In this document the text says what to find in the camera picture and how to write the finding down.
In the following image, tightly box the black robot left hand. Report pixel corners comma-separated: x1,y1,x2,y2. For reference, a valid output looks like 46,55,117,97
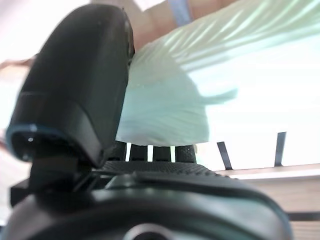
4,2,296,240

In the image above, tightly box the green white napa cabbage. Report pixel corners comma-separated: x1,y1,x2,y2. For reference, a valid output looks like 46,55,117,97
116,0,320,147

